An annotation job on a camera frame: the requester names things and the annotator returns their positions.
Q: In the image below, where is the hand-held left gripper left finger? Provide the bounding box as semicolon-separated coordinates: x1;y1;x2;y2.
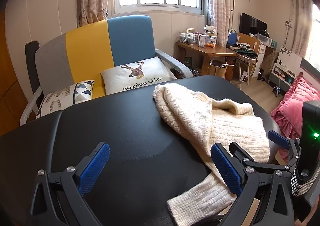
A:
30;142;110;226

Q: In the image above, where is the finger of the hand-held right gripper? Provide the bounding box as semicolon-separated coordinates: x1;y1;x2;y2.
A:
267;130;302;159
229;142;299;173

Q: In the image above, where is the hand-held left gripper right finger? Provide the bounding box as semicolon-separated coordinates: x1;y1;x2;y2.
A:
211;143;295;226

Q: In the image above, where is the cream knit sweater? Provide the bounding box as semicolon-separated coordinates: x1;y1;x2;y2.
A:
152;83;270;225

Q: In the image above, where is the pink ruffled bedding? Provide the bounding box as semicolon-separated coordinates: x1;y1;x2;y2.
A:
271;72;320;164

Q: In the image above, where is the triangle pattern cushion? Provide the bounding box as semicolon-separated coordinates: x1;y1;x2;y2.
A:
36;80;95;119

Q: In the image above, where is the white low shelf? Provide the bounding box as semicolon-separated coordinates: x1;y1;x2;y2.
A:
269;46;303;89

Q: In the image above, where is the wooden television cabinet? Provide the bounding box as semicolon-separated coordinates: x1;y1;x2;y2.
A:
237;33;275;77

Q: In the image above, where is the small side window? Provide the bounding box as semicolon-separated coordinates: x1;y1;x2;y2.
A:
304;4;320;67

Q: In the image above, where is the wooden desk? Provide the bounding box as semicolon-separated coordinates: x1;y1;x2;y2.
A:
176;40;238;82

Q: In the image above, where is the deer print white cushion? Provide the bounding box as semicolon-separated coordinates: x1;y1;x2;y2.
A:
101;57;178;95

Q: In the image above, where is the stool with bag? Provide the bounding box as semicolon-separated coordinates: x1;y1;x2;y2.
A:
226;29;258;89

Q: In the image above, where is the black television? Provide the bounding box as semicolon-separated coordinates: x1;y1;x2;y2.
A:
239;13;268;37

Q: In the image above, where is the grey yellow blue sofa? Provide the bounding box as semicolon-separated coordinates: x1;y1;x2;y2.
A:
19;15;194;127

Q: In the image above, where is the stack of small boxes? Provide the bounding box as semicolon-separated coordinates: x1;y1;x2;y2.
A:
204;26;217;44

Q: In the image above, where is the orange wooden wardrobe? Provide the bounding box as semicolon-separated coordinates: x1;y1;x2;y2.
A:
0;9;23;129

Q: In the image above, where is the metal pole stand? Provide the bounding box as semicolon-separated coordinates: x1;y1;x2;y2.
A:
231;0;247;32

